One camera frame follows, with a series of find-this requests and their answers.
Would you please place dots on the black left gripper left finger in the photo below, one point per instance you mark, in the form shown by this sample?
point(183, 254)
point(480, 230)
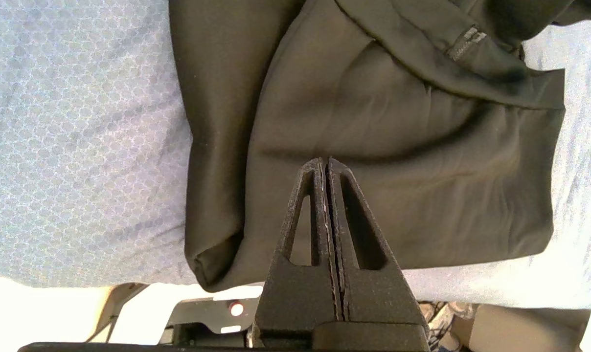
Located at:
point(295, 298)

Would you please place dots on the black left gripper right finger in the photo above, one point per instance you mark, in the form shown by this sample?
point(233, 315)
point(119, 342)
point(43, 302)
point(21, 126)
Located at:
point(378, 298)

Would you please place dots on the black zip hoodie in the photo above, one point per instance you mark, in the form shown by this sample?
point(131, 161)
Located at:
point(398, 146)

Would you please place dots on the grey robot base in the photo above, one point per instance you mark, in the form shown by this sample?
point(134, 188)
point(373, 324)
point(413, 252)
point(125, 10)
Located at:
point(207, 315)

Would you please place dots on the brown cardboard box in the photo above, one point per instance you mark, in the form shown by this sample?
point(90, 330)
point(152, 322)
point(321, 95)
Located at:
point(525, 330)

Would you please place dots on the blue bed sheet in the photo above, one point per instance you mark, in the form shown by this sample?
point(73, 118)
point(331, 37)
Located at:
point(80, 146)

